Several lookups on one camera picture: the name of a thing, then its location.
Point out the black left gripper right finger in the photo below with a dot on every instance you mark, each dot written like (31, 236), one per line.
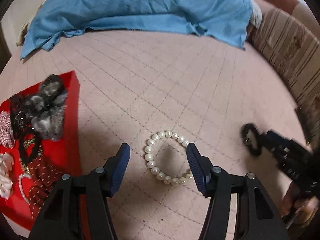
(256, 214)

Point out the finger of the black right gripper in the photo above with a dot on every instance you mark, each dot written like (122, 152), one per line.
(275, 143)

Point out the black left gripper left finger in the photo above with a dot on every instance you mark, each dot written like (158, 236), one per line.
(77, 206)

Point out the white floral scrunchie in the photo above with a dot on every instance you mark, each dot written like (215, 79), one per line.
(6, 163)

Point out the red white plaid scrunchie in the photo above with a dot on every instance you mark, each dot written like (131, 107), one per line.
(6, 132)

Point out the grey black fur scrunchie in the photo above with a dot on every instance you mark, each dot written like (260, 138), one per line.
(46, 108)

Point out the person's right hand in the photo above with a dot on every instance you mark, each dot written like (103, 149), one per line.
(308, 207)

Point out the red dotted hair bow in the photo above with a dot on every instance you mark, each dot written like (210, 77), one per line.
(44, 176)

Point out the red cardboard tray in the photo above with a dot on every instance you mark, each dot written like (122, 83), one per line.
(63, 154)

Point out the black sequin hair bow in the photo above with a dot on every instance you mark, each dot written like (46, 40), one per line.
(22, 129)

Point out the brown striped pillow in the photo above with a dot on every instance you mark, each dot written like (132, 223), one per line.
(293, 51)

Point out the pink quilted mattress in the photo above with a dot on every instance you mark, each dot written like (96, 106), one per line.
(134, 84)

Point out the blue cloth blanket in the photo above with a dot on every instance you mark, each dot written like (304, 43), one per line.
(225, 20)

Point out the brown white floral blanket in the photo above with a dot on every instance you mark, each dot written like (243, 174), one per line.
(25, 27)

